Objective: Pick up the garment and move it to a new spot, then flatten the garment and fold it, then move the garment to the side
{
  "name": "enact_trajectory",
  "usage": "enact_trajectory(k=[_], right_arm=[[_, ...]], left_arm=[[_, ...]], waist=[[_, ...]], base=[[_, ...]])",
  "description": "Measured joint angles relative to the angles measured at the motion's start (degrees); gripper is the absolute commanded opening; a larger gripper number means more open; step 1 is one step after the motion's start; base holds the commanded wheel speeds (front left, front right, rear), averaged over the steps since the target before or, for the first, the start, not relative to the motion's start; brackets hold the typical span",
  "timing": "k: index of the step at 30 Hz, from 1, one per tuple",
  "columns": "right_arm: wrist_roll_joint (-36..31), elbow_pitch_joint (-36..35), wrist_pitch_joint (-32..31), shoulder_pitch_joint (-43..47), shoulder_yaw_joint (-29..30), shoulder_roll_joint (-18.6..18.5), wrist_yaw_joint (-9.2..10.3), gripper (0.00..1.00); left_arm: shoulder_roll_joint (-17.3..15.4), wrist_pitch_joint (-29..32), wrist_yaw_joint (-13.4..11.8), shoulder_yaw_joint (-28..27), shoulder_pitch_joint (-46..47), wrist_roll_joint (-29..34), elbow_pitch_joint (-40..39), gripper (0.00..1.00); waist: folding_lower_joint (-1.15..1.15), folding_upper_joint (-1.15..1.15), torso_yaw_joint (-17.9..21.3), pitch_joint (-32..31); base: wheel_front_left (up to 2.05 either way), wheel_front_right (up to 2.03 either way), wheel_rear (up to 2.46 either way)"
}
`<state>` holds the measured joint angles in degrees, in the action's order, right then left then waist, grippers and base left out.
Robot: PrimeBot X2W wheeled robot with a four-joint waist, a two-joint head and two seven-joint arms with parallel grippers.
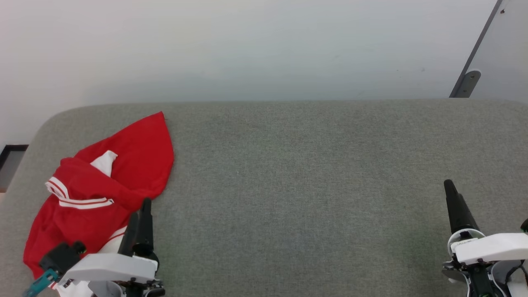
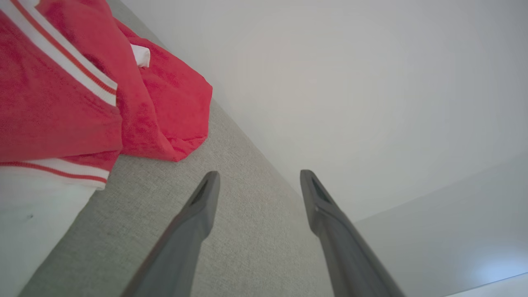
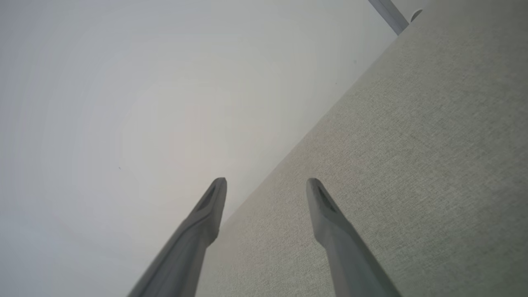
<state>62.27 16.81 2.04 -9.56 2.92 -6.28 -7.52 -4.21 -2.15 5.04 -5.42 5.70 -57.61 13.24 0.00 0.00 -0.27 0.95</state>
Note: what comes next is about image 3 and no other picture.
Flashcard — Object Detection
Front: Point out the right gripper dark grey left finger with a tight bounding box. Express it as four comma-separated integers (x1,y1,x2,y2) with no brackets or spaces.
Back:
127,177,228,297

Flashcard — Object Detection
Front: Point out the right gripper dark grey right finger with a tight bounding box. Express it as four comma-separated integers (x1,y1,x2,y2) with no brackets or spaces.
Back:
306,178,403,297

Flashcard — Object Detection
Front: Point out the grey metal panel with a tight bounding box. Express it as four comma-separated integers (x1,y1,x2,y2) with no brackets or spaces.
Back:
368,0,410,35

